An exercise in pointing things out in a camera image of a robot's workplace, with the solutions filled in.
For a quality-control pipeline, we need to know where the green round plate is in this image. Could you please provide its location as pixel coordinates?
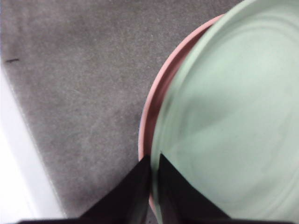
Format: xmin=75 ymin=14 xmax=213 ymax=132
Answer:
xmin=149 ymin=0 xmax=299 ymax=224

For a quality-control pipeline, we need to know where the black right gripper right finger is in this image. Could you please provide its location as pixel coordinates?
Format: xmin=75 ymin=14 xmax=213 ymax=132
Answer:
xmin=158 ymin=153 xmax=292 ymax=224

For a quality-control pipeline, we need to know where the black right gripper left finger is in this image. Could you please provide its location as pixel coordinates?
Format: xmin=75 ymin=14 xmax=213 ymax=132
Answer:
xmin=18 ymin=154 xmax=151 ymax=224

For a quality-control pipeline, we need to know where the pink round plate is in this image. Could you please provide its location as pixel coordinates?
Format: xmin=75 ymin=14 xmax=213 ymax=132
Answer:
xmin=137 ymin=13 xmax=227 ymax=217

